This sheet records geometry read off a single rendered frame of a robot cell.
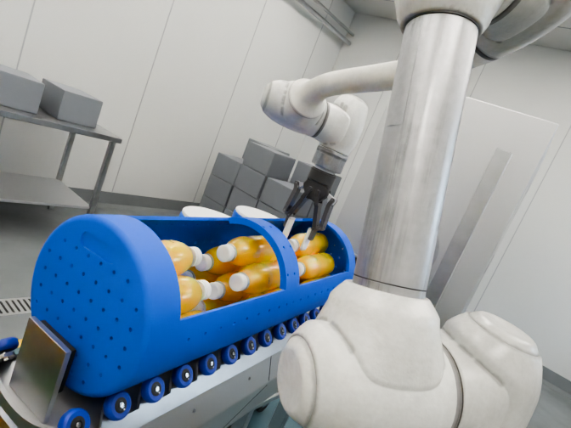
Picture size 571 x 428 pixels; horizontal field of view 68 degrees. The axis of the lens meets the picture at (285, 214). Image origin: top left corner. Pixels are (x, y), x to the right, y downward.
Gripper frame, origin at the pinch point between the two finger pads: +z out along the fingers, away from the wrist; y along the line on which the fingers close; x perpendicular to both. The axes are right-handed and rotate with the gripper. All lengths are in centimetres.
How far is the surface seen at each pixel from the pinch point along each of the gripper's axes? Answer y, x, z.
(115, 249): -4, 66, 0
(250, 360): -12.1, 22.9, 27.1
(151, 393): -12, 56, 24
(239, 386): -13.6, 26.2, 32.2
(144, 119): 307, -210, 18
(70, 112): 247, -89, 22
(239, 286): -6.8, 32.4, 8.7
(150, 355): -15, 64, 11
